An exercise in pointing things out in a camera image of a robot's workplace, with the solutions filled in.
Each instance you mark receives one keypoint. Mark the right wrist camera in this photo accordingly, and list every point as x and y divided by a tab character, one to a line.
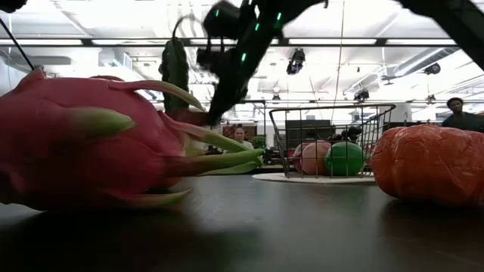
223	20

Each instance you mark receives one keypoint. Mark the red yellow mango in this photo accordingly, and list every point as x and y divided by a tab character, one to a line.
297	156

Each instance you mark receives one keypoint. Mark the green potted plant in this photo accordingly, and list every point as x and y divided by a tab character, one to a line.
259	141

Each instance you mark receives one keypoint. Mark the person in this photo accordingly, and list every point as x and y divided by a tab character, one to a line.
240	136
459	121

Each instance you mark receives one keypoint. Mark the green lime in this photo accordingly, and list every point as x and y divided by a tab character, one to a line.
344	158

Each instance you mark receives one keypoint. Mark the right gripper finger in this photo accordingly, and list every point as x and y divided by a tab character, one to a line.
230	98
211	60

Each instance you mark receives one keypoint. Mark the black grape bunch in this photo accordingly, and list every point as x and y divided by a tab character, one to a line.
353	132

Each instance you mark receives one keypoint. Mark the white round plate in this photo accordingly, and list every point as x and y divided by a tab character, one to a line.
272	177

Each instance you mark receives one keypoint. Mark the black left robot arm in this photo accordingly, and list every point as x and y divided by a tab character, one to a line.
9	4

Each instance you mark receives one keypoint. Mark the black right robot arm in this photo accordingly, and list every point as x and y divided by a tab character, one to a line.
453	22

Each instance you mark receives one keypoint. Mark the orange bumpy fruit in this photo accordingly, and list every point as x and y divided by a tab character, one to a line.
427	166

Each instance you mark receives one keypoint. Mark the pink dragon fruit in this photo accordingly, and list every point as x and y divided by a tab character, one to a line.
75	151

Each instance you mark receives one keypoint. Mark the black monitor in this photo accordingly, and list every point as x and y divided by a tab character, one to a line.
302	128

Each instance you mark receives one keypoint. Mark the pink peach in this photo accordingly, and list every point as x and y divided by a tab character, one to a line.
314	158

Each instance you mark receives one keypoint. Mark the black metal rig frame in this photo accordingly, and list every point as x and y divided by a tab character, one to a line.
381	42

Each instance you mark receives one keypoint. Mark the black camera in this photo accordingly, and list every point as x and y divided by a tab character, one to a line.
361	95
432	68
296	62

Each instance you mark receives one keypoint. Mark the green cucumber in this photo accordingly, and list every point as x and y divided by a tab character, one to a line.
174	75

